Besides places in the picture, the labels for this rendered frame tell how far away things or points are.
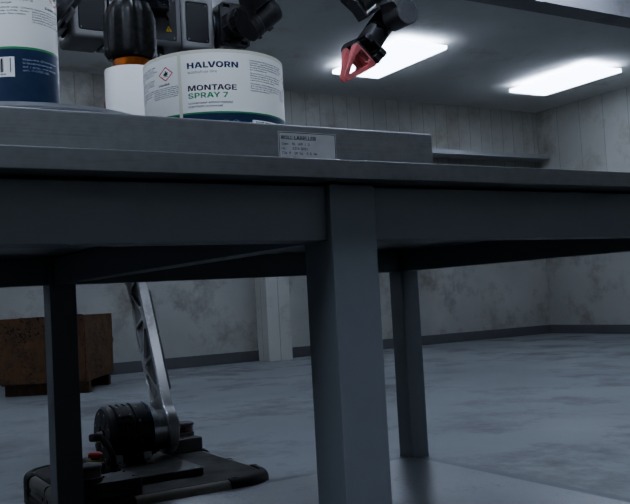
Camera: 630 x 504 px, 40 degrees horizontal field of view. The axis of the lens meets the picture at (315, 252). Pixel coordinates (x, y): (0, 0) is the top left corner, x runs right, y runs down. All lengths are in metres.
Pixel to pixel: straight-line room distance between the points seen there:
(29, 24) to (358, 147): 0.39
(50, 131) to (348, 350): 0.38
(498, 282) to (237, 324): 4.00
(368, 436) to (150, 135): 0.39
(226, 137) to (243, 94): 0.26
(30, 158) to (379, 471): 0.49
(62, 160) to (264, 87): 0.48
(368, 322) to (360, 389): 0.07
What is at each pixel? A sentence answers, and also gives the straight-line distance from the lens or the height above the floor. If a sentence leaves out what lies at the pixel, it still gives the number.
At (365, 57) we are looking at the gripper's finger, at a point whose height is 1.22.
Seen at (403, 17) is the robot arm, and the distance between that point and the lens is 1.97.
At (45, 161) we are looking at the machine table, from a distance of 0.78.
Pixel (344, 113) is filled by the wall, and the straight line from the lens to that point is 10.86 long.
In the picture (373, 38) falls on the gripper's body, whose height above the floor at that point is 1.25.
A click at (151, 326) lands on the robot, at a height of 0.63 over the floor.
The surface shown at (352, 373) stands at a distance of 0.93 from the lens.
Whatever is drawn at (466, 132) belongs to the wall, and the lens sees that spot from 12.02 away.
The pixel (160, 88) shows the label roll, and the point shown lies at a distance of 1.20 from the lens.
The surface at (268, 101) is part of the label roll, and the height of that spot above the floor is 0.96.
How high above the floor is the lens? 0.69
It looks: 3 degrees up
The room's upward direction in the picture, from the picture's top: 3 degrees counter-clockwise
